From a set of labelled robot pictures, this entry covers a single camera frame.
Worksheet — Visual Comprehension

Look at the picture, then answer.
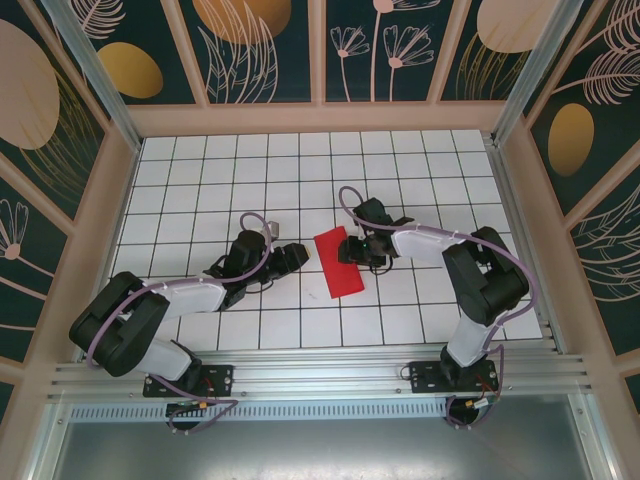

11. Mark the grey metal sheet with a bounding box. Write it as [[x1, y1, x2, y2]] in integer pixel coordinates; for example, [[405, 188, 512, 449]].
[[47, 418, 599, 480]]

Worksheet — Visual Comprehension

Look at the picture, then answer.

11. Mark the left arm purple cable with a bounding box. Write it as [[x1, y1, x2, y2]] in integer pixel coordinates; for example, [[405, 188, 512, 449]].
[[85, 212, 281, 436]]

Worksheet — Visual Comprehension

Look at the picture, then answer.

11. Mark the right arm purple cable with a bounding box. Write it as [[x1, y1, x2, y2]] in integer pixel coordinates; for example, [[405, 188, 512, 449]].
[[338, 186, 532, 432]]

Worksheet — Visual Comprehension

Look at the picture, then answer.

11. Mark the aluminium side rail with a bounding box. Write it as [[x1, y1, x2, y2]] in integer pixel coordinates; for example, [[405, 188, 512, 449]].
[[485, 142, 569, 354]]

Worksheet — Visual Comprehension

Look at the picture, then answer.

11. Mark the slotted metal cable duct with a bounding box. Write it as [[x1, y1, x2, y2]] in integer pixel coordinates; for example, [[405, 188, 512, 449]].
[[69, 403, 451, 422]]

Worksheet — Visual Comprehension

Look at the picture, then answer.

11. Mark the aluminium frame post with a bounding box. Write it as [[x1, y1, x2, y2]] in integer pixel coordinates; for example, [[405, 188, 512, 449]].
[[491, 0, 589, 149], [38, 0, 144, 153]]

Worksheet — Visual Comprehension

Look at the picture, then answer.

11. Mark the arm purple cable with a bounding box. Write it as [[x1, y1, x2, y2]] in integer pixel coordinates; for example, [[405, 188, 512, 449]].
[[85, 212, 281, 436], [338, 186, 532, 432]]

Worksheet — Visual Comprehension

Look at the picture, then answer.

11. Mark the white grid table mat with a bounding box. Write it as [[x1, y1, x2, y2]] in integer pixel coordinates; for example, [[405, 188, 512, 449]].
[[82, 130, 556, 354]]

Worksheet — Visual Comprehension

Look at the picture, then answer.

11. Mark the aluminium mounting rail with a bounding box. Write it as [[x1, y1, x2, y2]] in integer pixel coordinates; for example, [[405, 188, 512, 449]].
[[47, 349, 597, 402]]

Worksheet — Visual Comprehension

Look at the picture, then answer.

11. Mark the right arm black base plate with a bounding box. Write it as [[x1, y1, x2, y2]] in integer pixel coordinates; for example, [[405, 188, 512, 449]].
[[408, 359, 499, 395]]

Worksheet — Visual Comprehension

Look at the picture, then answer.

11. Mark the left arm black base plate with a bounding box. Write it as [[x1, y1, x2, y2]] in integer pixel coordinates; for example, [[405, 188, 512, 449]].
[[143, 363, 236, 399]]

